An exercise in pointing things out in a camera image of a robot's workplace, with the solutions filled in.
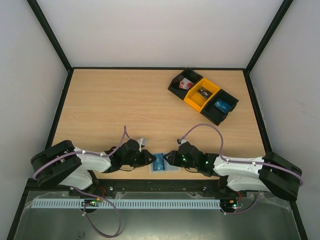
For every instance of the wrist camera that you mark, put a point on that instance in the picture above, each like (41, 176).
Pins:
(142, 143)
(181, 142)

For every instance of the white slotted cable duct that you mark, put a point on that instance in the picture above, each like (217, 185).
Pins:
(63, 203)

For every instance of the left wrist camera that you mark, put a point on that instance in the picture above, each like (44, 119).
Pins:
(142, 143)

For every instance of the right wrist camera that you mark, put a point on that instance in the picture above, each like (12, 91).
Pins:
(181, 142)

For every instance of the black bin with red card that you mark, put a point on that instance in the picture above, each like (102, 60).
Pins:
(186, 73)

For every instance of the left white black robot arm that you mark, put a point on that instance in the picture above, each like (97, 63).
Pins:
(67, 165)

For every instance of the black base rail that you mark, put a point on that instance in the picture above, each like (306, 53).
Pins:
(206, 188)

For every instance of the dark card in yellow bin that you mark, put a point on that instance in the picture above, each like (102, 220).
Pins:
(204, 92)

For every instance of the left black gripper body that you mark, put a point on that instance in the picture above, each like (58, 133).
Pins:
(130, 162)

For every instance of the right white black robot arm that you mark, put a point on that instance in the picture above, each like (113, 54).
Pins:
(269, 173)

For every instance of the blue VIP credit card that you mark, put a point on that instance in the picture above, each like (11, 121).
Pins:
(222, 106)

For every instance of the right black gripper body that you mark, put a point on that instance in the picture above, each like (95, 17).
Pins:
(175, 157)

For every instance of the black bin with blue card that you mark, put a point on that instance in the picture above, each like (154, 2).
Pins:
(214, 114)

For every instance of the yellow bin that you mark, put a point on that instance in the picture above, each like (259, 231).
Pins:
(195, 100)

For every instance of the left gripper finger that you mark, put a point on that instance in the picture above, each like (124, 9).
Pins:
(146, 164)
(148, 157)

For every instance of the red white card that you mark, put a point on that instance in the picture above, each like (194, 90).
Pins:
(185, 84)

